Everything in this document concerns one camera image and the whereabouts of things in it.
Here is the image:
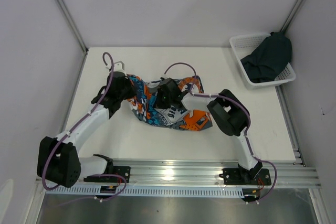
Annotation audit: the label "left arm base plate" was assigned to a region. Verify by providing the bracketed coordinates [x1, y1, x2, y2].
[83, 166, 131, 183]

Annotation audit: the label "aluminium rail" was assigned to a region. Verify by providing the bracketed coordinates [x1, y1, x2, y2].
[35, 158, 322, 189]

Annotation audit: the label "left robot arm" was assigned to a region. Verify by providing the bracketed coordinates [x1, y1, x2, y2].
[37, 71, 137, 190]

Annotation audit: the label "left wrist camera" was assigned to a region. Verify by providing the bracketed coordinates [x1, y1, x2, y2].
[106, 61, 125, 73]

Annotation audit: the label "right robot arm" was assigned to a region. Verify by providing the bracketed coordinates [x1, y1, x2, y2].
[155, 78, 263, 184]

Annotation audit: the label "slotted cable duct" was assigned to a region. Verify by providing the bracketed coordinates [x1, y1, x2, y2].
[47, 185, 244, 198]

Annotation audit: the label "white plastic basket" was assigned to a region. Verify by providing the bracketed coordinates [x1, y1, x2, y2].
[229, 32, 296, 90]

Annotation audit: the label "dark green shorts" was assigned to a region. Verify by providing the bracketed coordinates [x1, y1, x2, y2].
[241, 32, 292, 83]

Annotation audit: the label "colourful patterned shorts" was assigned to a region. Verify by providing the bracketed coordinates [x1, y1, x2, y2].
[128, 75, 213, 131]

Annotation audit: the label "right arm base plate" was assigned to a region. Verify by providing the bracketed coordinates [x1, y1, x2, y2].
[219, 168, 272, 186]

